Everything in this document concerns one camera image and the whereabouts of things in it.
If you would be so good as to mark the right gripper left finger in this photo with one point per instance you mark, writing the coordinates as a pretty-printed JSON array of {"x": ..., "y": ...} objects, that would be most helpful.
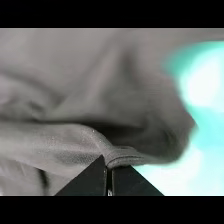
[{"x": 91, "y": 181}]

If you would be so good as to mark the grey garment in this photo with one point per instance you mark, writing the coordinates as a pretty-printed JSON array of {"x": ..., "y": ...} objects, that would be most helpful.
[{"x": 83, "y": 100}]

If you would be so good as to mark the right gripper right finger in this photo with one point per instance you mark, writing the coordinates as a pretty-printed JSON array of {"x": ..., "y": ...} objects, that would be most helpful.
[{"x": 130, "y": 183}]

